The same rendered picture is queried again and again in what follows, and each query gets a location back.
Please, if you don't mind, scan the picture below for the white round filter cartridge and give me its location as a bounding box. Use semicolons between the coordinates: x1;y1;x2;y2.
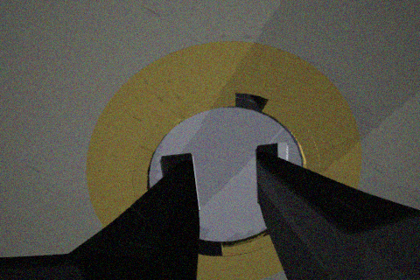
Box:
150;94;302;242

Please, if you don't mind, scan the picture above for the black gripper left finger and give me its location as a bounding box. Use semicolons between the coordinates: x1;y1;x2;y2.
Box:
0;160;200;280

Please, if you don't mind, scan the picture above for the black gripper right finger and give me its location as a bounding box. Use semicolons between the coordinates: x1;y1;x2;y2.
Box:
256;151;420;280

